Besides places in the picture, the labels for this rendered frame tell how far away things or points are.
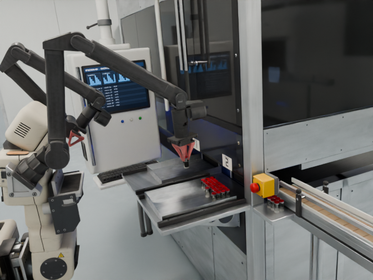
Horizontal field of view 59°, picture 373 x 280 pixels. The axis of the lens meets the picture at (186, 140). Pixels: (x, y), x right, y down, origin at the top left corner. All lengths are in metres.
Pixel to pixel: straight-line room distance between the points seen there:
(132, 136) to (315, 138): 1.18
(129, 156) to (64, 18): 4.72
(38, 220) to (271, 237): 1.00
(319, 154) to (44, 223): 1.21
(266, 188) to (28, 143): 0.91
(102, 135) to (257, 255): 1.18
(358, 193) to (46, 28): 5.80
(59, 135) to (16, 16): 5.57
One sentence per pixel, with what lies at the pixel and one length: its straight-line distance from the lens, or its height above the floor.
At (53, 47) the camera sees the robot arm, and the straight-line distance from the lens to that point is 1.11.
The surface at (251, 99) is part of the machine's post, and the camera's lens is 1.31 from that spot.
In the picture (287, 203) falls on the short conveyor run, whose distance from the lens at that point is 1.43.
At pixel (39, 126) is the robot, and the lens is 1.33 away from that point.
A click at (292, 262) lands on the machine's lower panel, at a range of 1.76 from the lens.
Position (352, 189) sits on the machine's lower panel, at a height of 0.81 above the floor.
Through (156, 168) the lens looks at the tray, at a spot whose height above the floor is 0.89.
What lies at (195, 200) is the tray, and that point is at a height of 0.88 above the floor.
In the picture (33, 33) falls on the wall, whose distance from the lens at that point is 6.65.
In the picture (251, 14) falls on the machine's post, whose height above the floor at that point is 1.64.
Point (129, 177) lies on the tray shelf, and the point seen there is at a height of 0.88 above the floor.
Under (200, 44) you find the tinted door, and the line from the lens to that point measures 1.65.
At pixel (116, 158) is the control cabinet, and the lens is 2.22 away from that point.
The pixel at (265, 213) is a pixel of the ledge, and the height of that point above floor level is 0.88.
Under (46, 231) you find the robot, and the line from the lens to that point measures 1.48.
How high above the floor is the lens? 1.57
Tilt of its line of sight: 17 degrees down
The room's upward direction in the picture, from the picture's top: 5 degrees counter-clockwise
